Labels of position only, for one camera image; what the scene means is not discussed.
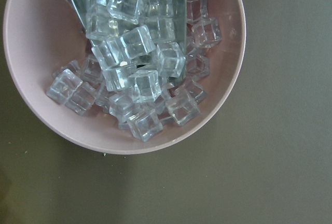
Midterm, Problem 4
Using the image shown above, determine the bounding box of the clear ice cube right front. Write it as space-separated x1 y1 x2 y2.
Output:
165 90 200 126

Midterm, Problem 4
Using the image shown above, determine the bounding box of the clear ice cube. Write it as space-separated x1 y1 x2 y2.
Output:
165 90 200 126
127 107 163 142
46 69 83 105
191 18 222 48
129 69 161 103

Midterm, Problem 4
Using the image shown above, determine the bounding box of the clear ice cube centre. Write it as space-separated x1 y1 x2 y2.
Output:
129 69 161 103

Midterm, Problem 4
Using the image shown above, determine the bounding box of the clear ice cube front bottom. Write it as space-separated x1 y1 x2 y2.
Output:
127 107 163 142

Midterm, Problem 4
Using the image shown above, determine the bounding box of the clear ice cube upper right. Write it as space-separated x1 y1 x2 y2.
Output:
191 18 222 48

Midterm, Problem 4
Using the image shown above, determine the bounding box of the metal ice scoop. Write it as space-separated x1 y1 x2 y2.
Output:
67 0 187 86

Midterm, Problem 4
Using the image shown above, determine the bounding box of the clear ice cube far left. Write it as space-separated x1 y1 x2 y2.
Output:
46 69 83 105

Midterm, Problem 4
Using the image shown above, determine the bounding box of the pink bowl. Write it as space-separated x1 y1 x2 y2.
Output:
3 0 246 155

